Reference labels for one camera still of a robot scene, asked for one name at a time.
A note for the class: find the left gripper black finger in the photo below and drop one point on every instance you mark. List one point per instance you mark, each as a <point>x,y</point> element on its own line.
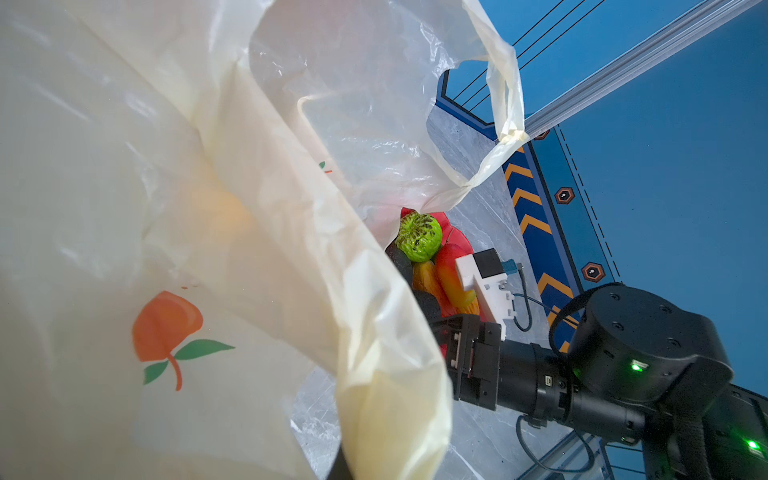
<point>340,469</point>

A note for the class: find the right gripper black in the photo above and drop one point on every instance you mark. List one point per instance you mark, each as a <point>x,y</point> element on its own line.
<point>471,352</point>

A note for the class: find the cream plastic bag orange print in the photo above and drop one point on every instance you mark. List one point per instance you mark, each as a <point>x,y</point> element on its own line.
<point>196,198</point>

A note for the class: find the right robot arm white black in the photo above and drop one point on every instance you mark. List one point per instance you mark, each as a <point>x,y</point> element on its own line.
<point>638,370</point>

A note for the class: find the small orange fruit centre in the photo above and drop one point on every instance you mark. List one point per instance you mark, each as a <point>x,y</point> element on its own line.
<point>425,279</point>

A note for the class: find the red yellow mango top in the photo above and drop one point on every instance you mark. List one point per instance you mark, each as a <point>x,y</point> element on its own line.
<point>464,302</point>

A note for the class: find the green custard apple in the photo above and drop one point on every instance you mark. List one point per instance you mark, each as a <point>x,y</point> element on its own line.
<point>419,237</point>

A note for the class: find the dark avocado upper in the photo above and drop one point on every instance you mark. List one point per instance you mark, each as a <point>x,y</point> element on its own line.
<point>401,262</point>

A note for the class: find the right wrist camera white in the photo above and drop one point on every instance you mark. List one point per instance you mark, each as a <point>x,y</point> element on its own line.
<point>483,273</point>

